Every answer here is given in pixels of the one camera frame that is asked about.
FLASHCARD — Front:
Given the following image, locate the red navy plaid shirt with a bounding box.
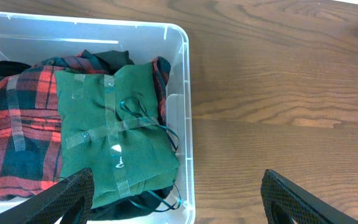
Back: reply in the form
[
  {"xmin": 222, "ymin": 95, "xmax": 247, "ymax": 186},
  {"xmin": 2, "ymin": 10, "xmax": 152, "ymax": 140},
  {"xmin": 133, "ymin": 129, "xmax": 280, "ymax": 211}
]
[{"xmin": 0, "ymin": 49, "xmax": 172, "ymax": 206}]

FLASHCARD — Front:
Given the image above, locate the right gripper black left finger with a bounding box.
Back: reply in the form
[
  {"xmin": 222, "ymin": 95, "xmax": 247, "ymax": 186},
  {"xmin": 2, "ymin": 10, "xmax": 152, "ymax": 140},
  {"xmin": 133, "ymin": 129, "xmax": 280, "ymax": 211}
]
[{"xmin": 0, "ymin": 168, "xmax": 94, "ymax": 224}]

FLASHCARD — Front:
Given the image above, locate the black garment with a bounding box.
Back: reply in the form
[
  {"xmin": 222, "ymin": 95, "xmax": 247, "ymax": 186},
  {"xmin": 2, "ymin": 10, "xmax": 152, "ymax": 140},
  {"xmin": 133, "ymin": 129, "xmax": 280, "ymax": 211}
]
[{"xmin": 0, "ymin": 50, "xmax": 134, "ymax": 77}]

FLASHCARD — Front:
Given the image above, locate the clear plastic storage bin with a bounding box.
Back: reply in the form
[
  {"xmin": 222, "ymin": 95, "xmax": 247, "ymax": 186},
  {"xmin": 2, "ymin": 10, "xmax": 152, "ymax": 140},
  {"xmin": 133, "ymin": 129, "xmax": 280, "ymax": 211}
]
[{"xmin": 0, "ymin": 12, "xmax": 196, "ymax": 224}]

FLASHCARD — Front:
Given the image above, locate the dark navy garment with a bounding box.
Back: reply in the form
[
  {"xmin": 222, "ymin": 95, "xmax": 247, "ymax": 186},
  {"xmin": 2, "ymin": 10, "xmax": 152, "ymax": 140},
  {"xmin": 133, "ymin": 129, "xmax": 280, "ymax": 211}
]
[{"xmin": 88, "ymin": 186, "xmax": 173, "ymax": 221}]

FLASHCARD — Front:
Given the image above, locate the dark green garment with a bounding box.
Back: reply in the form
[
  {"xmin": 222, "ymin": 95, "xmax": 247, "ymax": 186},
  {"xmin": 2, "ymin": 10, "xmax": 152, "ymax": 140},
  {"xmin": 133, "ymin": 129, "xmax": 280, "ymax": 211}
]
[{"xmin": 55, "ymin": 63, "xmax": 180, "ymax": 208}]

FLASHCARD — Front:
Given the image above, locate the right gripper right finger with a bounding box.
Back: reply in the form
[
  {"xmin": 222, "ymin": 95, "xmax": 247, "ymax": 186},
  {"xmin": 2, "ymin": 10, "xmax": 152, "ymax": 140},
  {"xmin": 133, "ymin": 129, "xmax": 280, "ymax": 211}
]
[{"xmin": 260, "ymin": 169, "xmax": 358, "ymax": 224}]

